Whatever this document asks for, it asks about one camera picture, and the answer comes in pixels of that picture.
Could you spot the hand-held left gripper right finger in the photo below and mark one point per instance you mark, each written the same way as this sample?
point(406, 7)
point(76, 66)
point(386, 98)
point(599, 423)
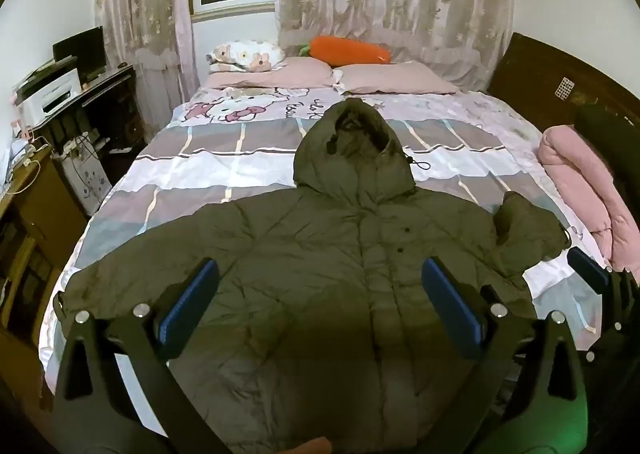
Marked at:
point(450, 306)

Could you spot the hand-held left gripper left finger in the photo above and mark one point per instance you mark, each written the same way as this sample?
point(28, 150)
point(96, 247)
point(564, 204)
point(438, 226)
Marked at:
point(192, 304)

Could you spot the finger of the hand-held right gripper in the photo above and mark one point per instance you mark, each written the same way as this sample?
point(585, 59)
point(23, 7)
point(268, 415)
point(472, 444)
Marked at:
point(586, 265)

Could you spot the olive green hooded jacket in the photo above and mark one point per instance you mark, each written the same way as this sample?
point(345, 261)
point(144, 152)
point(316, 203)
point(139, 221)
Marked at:
point(310, 244)

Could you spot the bed with patterned sheet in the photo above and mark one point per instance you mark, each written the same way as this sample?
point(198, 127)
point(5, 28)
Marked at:
point(200, 164)

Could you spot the white flower print cabinet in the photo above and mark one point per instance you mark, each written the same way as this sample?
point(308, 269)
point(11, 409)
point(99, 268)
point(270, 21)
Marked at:
point(85, 184)

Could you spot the white sticker sheet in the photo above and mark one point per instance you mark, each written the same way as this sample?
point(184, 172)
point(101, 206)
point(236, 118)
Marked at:
point(564, 87)

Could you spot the brown wooden cabinet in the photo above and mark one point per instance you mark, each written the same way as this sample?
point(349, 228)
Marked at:
point(40, 204)

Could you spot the white power strip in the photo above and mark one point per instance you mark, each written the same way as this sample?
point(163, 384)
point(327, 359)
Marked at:
point(75, 144)

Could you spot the dark wooden headboard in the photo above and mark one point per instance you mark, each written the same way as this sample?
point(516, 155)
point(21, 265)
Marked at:
point(530, 74)

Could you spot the dark wooden desk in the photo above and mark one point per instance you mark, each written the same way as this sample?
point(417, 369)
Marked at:
point(115, 104)

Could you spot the pink pillow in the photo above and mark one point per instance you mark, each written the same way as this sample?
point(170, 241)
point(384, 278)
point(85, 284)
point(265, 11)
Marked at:
point(280, 74)
point(395, 76)

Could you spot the white printer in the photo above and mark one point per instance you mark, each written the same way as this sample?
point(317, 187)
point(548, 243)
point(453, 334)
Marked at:
point(55, 91)

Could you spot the floral print pillow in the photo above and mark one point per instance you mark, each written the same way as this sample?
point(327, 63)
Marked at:
point(245, 54)

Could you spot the orange carrot plush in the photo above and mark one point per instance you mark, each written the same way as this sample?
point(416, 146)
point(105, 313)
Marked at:
point(345, 50)

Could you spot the black computer monitor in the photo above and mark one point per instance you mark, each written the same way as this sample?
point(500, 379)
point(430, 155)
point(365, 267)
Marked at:
point(82, 49)

